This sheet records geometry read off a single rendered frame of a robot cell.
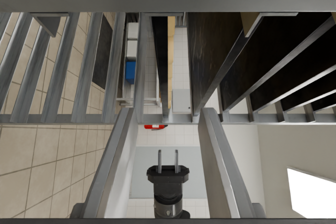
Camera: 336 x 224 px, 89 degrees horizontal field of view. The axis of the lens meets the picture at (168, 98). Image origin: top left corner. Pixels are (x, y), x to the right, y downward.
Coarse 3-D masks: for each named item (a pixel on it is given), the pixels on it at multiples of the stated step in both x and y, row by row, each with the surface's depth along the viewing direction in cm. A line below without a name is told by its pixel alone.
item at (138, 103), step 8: (144, 16) 67; (144, 24) 66; (144, 32) 64; (144, 40) 63; (136, 48) 59; (144, 48) 62; (136, 56) 58; (144, 56) 61; (136, 64) 57; (144, 64) 60; (136, 72) 57; (144, 72) 59; (136, 80) 57; (144, 80) 58; (136, 88) 57; (136, 96) 56; (136, 104) 55; (136, 112) 54
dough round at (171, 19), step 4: (168, 16) 19; (172, 16) 19; (168, 20) 19; (172, 20) 19; (168, 24) 19; (172, 24) 19; (168, 28) 20; (172, 28) 20; (168, 32) 20; (172, 32) 20
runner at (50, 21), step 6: (30, 12) 13; (36, 12) 13; (42, 12) 13; (48, 12) 13; (54, 12) 13; (60, 12) 13; (66, 12) 13; (36, 18) 14; (42, 18) 14; (48, 18) 15; (54, 18) 16; (42, 24) 14; (48, 24) 15; (54, 24) 16; (48, 30) 15; (54, 30) 16; (54, 36) 16
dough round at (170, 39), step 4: (168, 36) 24; (172, 36) 24; (168, 40) 24; (172, 40) 24; (168, 44) 24; (172, 44) 24; (168, 48) 24; (172, 48) 24; (168, 52) 24; (172, 52) 25; (168, 56) 25; (172, 56) 25; (168, 60) 25; (172, 60) 26
